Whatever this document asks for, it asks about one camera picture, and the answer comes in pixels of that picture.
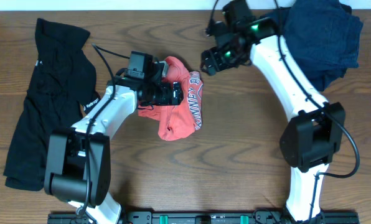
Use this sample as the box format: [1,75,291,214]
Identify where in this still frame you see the folded navy blue clothes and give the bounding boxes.
[262,0,364,91]

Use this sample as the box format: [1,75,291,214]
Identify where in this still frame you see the black t-shirt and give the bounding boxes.
[3,18,100,191]

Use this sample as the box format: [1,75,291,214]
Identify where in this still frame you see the red soccer t-shirt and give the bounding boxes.
[138,56,204,141]

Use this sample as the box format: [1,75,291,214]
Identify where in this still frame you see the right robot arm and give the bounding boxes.
[200,1,346,223]

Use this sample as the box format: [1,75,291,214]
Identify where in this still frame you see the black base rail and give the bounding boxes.
[47,207,360,224]

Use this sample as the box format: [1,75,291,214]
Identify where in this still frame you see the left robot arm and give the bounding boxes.
[44,51,183,224]

